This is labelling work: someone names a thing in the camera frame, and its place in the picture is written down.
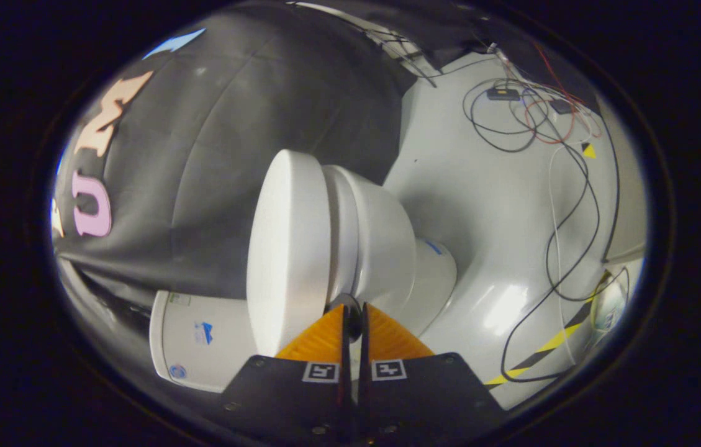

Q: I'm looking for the black pull tab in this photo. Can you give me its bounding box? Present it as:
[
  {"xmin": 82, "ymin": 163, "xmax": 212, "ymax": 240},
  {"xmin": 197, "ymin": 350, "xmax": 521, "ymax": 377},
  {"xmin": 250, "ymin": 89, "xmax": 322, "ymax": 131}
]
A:
[{"xmin": 327, "ymin": 294, "xmax": 366, "ymax": 343}]

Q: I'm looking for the white toilet tank cover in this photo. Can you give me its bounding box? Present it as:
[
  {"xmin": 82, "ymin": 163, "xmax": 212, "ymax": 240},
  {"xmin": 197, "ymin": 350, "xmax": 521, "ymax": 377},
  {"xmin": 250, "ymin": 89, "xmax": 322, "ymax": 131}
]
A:
[{"xmin": 150, "ymin": 290, "xmax": 172, "ymax": 381}]

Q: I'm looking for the coiled black cable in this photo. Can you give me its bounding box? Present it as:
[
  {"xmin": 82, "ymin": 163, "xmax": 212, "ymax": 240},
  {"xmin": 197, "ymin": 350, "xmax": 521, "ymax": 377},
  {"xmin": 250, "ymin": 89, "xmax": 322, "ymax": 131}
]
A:
[{"xmin": 463, "ymin": 78, "xmax": 551, "ymax": 153}]

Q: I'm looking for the yellow black floor tape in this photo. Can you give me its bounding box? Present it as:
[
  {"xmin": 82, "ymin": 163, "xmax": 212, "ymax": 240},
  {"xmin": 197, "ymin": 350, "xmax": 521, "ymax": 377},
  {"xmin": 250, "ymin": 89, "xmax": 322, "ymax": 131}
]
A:
[{"xmin": 485, "ymin": 268, "xmax": 615, "ymax": 387}]

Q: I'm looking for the long black floor cable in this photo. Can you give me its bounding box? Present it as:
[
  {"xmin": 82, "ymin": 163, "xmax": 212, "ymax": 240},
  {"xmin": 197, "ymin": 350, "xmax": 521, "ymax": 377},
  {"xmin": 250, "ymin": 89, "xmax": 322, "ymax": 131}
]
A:
[{"xmin": 499, "ymin": 99, "xmax": 631, "ymax": 384}]

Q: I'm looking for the white toilet body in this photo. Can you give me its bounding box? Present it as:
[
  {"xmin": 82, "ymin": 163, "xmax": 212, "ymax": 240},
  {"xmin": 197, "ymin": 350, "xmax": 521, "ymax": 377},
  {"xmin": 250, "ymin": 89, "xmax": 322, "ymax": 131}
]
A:
[{"xmin": 150, "ymin": 165, "xmax": 458, "ymax": 394}]

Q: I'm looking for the white toilet lid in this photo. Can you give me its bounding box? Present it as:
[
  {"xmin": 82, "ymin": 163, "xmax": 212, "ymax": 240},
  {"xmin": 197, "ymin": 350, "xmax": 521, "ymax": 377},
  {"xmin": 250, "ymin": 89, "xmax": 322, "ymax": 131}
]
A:
[{"xmin": 246, "ymin": 149, "xmax": 332, "ymax": 358}]

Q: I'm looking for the thin red cable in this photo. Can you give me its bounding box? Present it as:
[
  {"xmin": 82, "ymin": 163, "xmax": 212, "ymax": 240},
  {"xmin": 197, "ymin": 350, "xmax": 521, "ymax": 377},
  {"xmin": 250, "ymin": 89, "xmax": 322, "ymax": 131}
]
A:
[{"xmin": 523, "ymin": 40, "xmax": 603, "ymax": 145}]

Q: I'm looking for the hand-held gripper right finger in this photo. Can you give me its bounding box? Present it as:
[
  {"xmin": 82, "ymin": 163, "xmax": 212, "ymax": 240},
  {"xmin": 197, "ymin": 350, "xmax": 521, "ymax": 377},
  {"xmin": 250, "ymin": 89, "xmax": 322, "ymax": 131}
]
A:
[{"xmin": 360, "ymin": 302, "xmax": 506, "ymax": 443}]

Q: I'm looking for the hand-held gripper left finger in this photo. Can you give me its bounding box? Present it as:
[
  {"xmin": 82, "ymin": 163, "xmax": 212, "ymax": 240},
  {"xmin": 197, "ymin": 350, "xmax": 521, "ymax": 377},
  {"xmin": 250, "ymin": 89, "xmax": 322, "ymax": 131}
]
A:
[{"xmin": 217, "ymin": 303, "xmax": 352, "ymax": 443}]

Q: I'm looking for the thin white cable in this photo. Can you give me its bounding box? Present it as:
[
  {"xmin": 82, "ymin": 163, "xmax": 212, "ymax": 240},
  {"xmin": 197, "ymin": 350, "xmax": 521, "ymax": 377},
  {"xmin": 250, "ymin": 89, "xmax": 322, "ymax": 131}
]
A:
[{"xmin": 548, "ymin": 143, "xmax": 587, "ymax": 274}]

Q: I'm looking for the black backdrop cloth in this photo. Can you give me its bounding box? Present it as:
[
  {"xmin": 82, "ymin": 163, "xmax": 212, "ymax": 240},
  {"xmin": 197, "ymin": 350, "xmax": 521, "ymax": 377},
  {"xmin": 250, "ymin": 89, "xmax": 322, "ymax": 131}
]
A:
[{"xmin": 51, "ymin": 0, "xmax": 593, "ymax": 311}]

